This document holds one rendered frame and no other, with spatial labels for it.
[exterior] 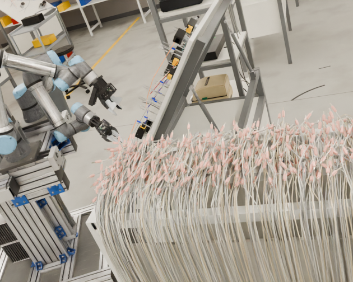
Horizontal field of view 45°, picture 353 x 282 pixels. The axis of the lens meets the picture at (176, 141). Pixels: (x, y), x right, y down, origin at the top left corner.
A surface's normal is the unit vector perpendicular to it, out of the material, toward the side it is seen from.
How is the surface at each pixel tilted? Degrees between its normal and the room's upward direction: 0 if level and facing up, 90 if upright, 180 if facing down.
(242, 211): 0
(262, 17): 90
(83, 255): 0
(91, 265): 0
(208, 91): 90
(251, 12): 90
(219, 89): 90
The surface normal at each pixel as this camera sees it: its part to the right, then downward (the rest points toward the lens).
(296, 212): -0.23, 0.56
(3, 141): 0.33, 0.51
